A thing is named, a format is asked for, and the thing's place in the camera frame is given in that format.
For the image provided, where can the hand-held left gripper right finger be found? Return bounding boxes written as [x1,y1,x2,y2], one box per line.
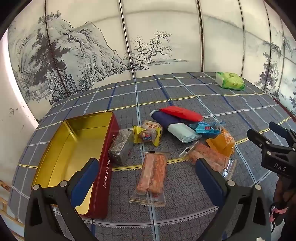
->
[195,158,272,241]

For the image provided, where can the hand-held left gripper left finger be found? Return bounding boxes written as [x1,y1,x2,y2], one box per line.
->
[24,158,100,241]

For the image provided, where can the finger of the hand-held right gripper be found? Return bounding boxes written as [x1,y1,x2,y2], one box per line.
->
[269,121,296,142]
[246,128,296,154]

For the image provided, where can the clear packet orange crackers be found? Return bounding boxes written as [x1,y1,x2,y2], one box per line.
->
[129,151,168,207]
[179,141,237,180]

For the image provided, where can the orange snack packet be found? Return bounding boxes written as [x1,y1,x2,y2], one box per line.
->
[205,128,235,157]

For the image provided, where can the blue candy packet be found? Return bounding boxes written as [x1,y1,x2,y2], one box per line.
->
[189,120,226,131]
[195,123,221,135]

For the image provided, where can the red tin box gold inside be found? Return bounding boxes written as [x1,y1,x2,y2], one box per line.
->
[32,111,121,219]

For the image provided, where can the clear packet dark sesame bar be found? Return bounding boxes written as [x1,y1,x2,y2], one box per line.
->
[108,129,134,166]

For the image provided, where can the navy and white snack packet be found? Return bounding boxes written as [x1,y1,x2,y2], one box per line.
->
[149,109,202,143]

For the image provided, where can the red snack packet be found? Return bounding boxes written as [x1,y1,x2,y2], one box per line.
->
[159,106,204,122]

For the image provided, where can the yellow snack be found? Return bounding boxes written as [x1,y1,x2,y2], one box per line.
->
[132,125,162,147]

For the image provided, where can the clear red-print cake packet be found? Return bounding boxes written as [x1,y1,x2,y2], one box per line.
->
[141,119,164,136]

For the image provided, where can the person's right hand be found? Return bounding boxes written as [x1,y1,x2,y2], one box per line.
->
[275,177,296,208]

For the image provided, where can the green tissue pack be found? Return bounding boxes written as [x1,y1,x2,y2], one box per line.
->
[215,71,245,91]

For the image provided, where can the grey plaid tablecloth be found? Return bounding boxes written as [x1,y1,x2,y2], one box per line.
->
[9,72,296,241]

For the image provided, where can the landscape painted folding screen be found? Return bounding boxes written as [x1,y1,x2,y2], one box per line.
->
[7,0,296,121]

